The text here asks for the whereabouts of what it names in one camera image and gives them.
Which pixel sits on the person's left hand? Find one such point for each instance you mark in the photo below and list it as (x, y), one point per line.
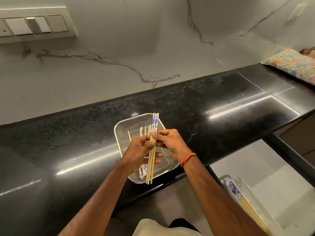
(137, 157)

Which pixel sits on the person's right hand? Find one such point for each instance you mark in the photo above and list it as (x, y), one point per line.
(172, 142)

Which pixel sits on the metal mesh tray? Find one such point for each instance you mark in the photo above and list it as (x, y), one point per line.
(123, 135)

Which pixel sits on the white drawer with brown front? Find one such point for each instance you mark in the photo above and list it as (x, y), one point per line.
(246, 159)

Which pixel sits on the bundle of patterned chopsticks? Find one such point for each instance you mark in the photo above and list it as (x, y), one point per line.
(246, 204)

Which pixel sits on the person's left forearm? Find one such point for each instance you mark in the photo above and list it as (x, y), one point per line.
(98, 204)

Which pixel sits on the person's right forearm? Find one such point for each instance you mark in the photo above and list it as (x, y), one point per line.
(219, 201)

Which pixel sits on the red wrist band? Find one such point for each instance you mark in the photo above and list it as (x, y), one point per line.
(188, 158)

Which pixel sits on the cream shirt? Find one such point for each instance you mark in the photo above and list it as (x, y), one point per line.
(152, 229)

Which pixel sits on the black trousers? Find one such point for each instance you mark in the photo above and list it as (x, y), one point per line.
(183, 223)

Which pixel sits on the white plastic cutlery box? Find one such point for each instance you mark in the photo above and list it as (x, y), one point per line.
(265, 213)

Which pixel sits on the brown cabinet door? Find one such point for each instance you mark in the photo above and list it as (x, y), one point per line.
(302, 137)
(310, 158)

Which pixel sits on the floral pillow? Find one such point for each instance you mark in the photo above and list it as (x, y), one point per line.
(290, 62)

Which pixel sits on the beige wall switch panel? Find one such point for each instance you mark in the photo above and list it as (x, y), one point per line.
(37, 36)

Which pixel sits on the white wall outlet plate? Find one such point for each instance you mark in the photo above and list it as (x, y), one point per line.
(297, 11)

